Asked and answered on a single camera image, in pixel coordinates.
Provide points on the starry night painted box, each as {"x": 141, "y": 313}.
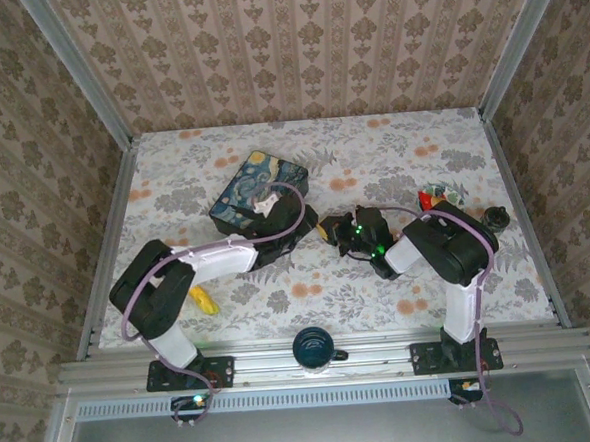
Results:
{"x": 252, "y": 178}

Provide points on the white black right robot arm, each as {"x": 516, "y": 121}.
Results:
{"x": 452, "y": 251}

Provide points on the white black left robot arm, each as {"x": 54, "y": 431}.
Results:
{"x": 149, "y": 300}

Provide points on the red snack packet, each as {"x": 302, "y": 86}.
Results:
{"x": 425, "y": 201}

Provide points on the yellow banana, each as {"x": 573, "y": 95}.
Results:
{"x": 205, "y": 300}

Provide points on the dark blue mug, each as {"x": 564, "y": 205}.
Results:
{"x": 313, "y": 351}

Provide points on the clear jar with black lid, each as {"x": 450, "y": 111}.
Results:
{"x": 496, "y": 218}

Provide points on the small black controller board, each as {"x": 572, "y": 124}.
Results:
{"x": 465, "y": 387}
{"x": 188, "y": 403}

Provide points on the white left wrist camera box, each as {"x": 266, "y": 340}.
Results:
{"x": 266, "y": 203}

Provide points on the long aluminium base rail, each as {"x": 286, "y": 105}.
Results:
{"x": 383, "y": 356}

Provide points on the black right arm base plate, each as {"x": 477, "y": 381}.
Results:
{"x": 423, "y": 358}

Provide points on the aluminium table side rail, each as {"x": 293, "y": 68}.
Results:
{"x": 117, "y": 207}
{"x": 506, "y": 168}

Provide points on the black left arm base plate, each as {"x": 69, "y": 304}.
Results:
{"x": 224, "y": 373}

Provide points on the aluminium corner post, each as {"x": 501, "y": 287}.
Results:
{"x": 519, "y": 42}
{"x": 81, "y": 69}

